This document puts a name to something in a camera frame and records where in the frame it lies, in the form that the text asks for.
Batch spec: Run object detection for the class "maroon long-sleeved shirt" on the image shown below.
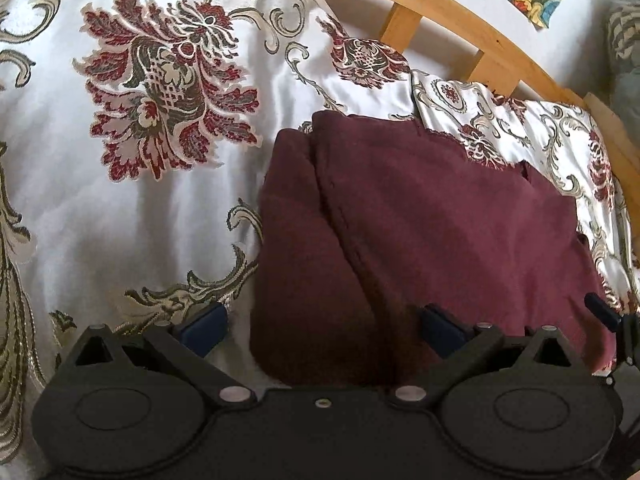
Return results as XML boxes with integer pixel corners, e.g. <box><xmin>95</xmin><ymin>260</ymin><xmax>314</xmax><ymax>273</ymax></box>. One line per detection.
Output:
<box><xmin>249</xmin><ymin>110</ymin><xmax>618</xmax><ymax>387</ymax></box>

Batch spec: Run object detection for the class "grey and blue bedding bundle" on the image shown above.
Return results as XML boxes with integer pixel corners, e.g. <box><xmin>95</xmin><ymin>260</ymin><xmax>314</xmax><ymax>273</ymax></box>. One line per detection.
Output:
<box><xmin>606</xmin><ymin>0</ymin><xmax>640</xmax><ymax>138</ymax></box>

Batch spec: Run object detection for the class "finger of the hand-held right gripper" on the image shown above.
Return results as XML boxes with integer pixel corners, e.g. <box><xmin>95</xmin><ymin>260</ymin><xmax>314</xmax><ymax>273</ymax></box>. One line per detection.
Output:
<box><xmin>583</xmin><ymin>292</ymin><xmax>640</xmax><ymax>361</ymax></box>

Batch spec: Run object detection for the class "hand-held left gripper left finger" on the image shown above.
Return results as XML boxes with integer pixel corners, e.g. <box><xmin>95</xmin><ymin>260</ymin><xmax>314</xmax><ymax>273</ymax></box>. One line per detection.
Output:
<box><xmin>60</xmin><ymin>301</ymin><xmax>258</xmax><ymax>406</ymax></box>

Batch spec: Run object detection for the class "floral satin pillow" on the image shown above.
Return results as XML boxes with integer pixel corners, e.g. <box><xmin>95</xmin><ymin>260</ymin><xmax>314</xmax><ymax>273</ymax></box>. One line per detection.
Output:
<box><xmin>410</xmin><ymin>67</ymin><xmax>640</xmax><ymax>313</ymax></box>

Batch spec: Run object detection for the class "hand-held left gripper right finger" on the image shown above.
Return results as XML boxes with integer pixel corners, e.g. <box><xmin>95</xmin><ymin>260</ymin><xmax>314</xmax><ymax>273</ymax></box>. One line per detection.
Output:
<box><xmin>389</xmin><ymin>303</ymin><xmax>583</xmax><ymax>405</ymax></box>

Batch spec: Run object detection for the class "wooden bed headboard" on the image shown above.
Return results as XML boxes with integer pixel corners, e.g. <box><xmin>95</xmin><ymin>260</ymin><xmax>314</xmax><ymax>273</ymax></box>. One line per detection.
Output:
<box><xmin>260</xmin><ymin>0</ymin><xmax>640</xmax><ymax>198</ymax></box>

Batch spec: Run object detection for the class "floral satin bedspread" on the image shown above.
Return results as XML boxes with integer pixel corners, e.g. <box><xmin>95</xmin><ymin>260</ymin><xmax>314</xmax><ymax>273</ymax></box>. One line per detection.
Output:
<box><xmin>0</xmin><ymin>0</ymin><xmax>640</xmax><ymax>467</ymax></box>

